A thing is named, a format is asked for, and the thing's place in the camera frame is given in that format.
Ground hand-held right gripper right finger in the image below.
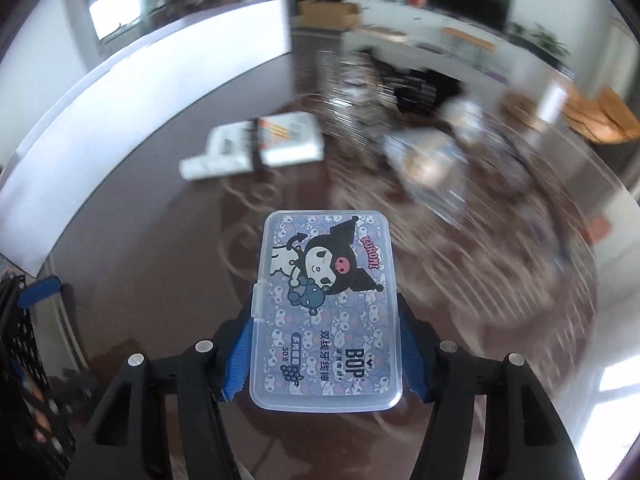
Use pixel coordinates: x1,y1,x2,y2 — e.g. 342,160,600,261
397,293,587,480

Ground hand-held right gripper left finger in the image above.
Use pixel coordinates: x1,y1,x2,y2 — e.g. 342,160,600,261
67,305,254,480

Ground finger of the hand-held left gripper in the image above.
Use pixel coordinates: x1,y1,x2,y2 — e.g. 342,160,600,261
19,275,62,309

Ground clear cartoon-print floss box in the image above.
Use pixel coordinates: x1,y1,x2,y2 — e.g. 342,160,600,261
248,209,404,413

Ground black mesh crate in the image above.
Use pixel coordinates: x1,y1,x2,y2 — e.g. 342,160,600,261
0,272,79,480

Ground white partition board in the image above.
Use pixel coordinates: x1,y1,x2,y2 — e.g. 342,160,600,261
0,0,294,277

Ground clear plastic bag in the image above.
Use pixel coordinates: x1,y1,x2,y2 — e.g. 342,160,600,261
384,126,469,222

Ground white printed packet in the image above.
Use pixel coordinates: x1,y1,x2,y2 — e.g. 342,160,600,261
179,112,326,181

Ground orange lounge chair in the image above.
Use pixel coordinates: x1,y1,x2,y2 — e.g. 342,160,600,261
502,87,640,144

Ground wooden bench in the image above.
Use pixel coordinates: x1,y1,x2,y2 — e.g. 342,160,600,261
442,27,496,69

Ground white television cabinet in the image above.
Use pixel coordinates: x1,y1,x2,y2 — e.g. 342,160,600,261
344,0,562,72

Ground large green potted plant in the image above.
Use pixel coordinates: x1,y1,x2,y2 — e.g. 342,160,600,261
532,23,571,66

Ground cardboard box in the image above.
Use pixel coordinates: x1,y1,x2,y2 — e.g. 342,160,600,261
296,0,362,31

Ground flat-screen television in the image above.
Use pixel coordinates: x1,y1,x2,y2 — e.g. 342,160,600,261
429,0,516,34

